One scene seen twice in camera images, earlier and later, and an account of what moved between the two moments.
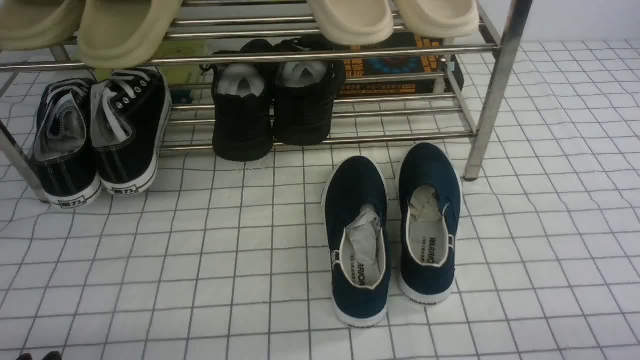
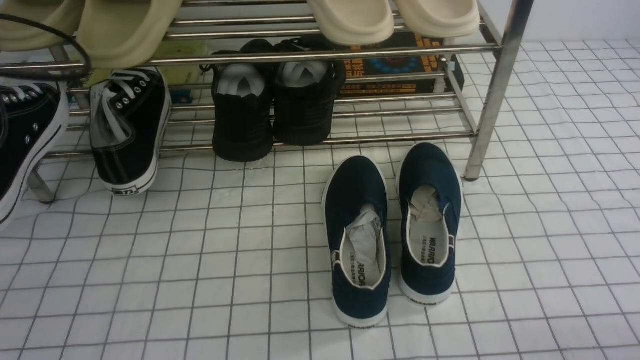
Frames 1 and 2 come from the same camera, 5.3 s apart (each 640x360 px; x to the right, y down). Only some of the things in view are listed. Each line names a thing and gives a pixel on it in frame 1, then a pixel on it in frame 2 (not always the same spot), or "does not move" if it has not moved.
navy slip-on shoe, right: (430, 195) does not move
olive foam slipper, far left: (31, 24) does not move
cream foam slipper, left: (353, 22) does not move
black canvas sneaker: (65, 163) → (33, 118)
